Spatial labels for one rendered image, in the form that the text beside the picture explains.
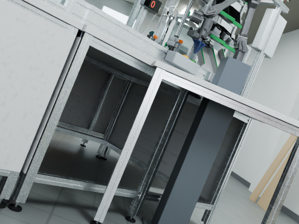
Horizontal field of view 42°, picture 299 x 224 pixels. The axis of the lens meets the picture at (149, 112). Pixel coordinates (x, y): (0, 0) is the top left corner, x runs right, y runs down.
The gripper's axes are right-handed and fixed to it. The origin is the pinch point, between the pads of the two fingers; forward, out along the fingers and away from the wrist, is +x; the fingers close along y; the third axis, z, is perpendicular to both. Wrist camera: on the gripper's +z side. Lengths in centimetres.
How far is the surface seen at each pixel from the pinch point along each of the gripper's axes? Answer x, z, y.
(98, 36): 21, -5, 65
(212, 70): 3.4, 11.8, -34.3
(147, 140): 69, 83, -78
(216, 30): -20.2, 14.2, -24.6
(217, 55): -11, 26, -50
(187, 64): 11.6, -4.1, 6.4
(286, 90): -77, 186, -445
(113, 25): 13, 3, 55
